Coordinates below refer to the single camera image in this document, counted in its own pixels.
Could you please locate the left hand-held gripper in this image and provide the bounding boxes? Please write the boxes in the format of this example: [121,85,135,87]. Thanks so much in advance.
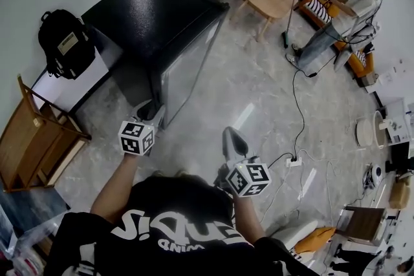
[118,99,166,158]

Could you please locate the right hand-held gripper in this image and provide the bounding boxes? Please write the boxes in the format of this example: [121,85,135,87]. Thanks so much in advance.
[222,125,272,198]

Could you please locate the black mini fridge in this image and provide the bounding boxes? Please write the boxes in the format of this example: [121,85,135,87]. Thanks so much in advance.
[80,0,231,131]

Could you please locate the person's left forearm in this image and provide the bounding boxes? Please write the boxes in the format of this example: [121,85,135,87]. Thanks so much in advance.
[89,151,146,224]

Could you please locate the person's right forearm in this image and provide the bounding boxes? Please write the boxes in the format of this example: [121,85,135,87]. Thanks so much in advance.
[231,193,268,245]

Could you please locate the smartphone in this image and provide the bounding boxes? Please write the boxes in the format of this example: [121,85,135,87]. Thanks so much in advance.
[214,163,232,188]

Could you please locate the person's black printed t-shirt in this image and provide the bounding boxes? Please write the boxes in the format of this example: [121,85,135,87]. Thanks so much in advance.
[43,174,324,276]

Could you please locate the black backpack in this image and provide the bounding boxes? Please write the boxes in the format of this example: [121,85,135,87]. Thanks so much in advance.
[38,8,97,80]

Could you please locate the orange cushion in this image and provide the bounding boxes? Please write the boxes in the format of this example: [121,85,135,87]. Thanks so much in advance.
[294,226,338,255]

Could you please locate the wooden rack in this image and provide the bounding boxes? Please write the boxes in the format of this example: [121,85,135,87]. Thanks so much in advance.
[0,73,93,194]

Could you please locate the round white tray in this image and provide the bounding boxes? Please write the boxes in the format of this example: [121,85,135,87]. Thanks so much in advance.
[355,118,376,149]

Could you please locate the small round white device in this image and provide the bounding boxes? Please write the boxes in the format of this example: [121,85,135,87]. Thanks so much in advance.
[364,164,385,187]

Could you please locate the orange sofa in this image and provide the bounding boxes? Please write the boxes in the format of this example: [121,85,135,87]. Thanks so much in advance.
[296,0,378,79]

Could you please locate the beige bucket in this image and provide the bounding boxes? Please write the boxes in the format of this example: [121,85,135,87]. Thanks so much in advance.
[373,109,390,149]

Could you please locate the small cardboard box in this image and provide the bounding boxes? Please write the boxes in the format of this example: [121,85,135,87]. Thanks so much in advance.
[358,72,380,88]

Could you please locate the dark glass panel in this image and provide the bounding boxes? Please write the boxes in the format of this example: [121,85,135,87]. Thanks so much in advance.
[0,186,71,237]

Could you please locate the wooden coffee table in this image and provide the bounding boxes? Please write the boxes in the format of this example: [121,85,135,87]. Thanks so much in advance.
[230,0,299,43]

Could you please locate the brown wooden side table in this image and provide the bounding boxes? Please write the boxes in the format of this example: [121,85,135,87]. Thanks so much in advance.
[336,205,389,248]

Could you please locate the small striped cushion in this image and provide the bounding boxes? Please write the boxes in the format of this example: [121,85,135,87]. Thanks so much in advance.
[354,50,368,68]

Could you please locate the large striped cushion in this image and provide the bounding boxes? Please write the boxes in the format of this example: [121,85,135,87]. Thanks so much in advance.
[305,0,334,24]

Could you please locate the white appliance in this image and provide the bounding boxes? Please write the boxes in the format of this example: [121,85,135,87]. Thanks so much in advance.
[378,96,414,146]

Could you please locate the clear plastic bags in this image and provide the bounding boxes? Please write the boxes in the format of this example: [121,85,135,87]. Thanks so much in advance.
[0,213,65,276]

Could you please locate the black floor cable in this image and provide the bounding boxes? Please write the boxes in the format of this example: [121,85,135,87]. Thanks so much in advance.
[290,67,326,163]

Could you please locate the long-handled broom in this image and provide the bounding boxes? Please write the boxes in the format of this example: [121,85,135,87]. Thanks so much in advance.
[280,0,299,49]

